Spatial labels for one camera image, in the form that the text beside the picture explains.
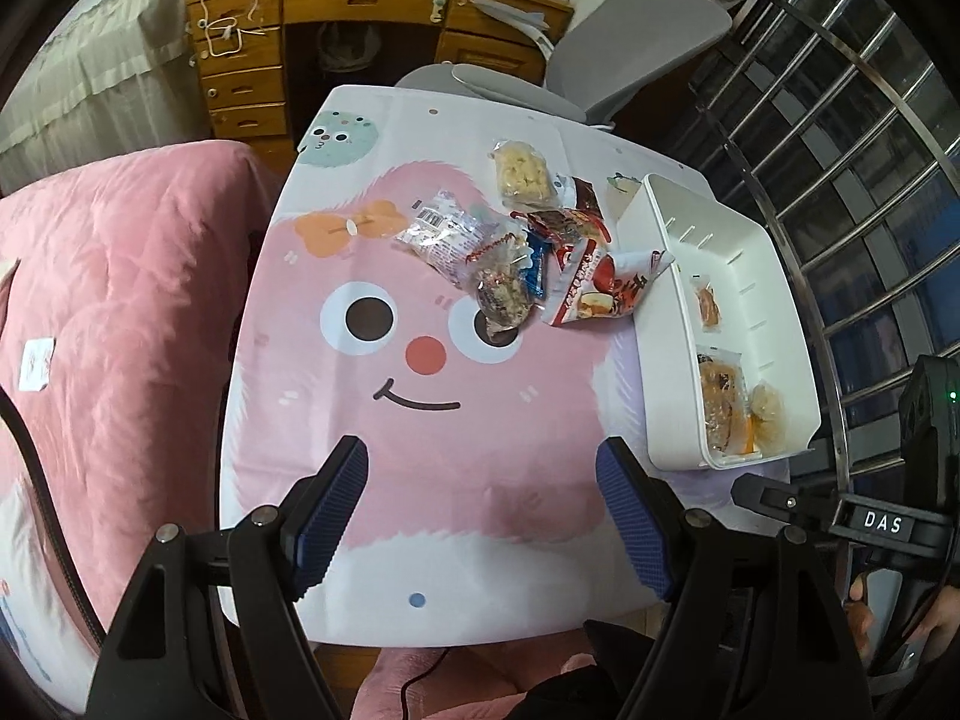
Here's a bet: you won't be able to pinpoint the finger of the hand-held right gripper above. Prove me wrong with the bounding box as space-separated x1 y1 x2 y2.
731 472 845 537

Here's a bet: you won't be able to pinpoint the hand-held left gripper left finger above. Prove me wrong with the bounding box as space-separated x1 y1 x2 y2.
90 435 370 720

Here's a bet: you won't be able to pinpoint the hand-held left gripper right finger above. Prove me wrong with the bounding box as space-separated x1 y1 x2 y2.
596 436 875 720

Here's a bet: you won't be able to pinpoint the yellow cracker packet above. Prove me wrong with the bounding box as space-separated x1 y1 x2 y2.
491 139 560 207
750 382 788 443

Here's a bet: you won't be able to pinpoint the egg yolk pastry packet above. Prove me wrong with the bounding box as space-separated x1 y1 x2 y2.
696 349 751 455

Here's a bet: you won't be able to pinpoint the small clear orange snack packet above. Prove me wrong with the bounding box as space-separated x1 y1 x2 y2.
691 277 725 331

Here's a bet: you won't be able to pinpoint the red and white snack bag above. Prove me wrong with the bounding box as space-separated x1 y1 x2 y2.
540 236 676 327

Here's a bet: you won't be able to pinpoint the white plastic storage box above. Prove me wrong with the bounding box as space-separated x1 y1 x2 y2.
615 174 822 471

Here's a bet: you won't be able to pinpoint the clear nut mix packet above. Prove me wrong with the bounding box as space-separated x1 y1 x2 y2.
459 232 552 342

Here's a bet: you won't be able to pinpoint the blue snack packet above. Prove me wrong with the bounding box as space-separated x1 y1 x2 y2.
521 229 552 297

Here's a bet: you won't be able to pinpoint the red packet with brown cake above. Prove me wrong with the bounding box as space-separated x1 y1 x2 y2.
511 206 616 248

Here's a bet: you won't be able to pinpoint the clear packet with white label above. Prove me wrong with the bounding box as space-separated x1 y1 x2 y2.
395 191 488 275

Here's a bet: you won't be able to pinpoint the person's right hand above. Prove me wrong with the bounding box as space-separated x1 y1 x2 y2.
846 570 960 680

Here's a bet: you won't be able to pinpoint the pink cartoon tablecloth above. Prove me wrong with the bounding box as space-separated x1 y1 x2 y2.
219 82 792 646

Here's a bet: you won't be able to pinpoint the person's dark clothing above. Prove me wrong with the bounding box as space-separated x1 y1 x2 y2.
517 619 661 720

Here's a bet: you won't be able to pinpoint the pink fluffy garment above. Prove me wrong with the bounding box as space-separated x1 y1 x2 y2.
360 626 601 720

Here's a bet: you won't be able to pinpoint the metal window bars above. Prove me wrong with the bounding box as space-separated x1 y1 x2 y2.
679 0 960 481

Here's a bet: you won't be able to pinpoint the blue printed quilt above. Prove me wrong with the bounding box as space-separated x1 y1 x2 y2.
0 562 83 698

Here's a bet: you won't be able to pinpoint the grey office chair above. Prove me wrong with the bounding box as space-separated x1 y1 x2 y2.
394 0 766 128

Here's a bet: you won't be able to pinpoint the wooden desk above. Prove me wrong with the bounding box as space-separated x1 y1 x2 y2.
184 0 575 158

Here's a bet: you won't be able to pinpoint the thin black cable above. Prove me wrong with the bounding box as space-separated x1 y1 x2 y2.
401 649 451 720

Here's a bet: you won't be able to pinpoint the thick black cable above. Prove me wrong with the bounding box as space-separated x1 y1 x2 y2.
0 386 106 653

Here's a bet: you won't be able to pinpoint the white charging cable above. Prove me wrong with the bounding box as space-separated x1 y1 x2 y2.
196 0 282 57

